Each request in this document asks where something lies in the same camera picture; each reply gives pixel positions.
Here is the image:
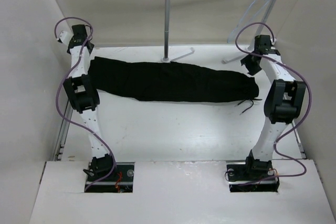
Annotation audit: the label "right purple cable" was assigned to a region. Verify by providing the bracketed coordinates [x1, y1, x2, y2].
[235, 22, 314, 183]

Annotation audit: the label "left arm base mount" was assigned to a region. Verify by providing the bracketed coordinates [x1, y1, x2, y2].
[84, 163, 135, 193]

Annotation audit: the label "light blue plastic hanger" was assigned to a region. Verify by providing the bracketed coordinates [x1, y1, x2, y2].
[227, 0, 270, 44]

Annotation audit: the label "black trousers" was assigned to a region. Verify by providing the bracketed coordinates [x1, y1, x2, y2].
[88, 57, 259, 103]

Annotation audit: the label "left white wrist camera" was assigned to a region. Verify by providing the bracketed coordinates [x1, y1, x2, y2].
[57, 30, 72, 46]

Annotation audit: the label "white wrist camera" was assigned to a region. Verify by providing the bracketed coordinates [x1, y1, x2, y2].
[271, 38, 277, 47]
[57, 30, 72, 46]

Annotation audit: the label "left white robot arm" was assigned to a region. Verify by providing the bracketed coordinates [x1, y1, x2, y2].
[60, 24, 118, 182]

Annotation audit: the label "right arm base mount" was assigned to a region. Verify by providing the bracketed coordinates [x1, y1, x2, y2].
[225, 163, 280, 193]

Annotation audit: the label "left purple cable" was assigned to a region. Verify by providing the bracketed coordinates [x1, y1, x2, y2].
[54, 17, 118, 192]

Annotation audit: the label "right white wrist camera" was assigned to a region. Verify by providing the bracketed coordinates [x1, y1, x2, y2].
[271, 38, 277, 47]

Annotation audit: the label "purple cable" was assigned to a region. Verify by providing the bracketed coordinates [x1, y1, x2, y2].
[54, 17, 118, 192]
[235, 22, 314, 183]

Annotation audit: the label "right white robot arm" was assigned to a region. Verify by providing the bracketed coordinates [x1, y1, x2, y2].
[240, 35, 307, 180]

